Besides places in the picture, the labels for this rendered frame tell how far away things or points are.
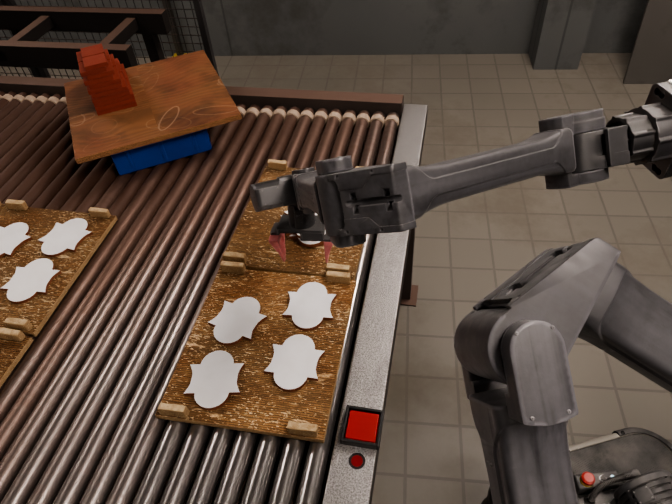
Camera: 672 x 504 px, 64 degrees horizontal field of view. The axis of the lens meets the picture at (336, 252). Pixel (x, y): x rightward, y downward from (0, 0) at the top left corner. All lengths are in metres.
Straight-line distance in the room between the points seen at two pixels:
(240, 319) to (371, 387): 0.34
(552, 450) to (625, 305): 0.12
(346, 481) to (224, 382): 0.32
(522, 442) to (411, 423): 1.74
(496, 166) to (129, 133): 1.29
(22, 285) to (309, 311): 0.73
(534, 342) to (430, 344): 1.95
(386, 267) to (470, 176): 0.72
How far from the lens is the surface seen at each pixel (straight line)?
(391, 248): 1.41
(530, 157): 0.76
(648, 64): 4.23
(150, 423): 1.21
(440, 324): 2.40
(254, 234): 1.46
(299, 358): 1.17
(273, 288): 1.32
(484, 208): 2.95
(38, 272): 1.57
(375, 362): 1.20
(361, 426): 1.11
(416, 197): 0.62
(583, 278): 0.43
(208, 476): 1.13
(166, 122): 1.79
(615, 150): 0.87
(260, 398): 1.15
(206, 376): 1.19
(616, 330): 0.45
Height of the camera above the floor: 1.93
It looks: 46 degrees down
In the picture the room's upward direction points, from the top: 5 degrees counter-clockwise
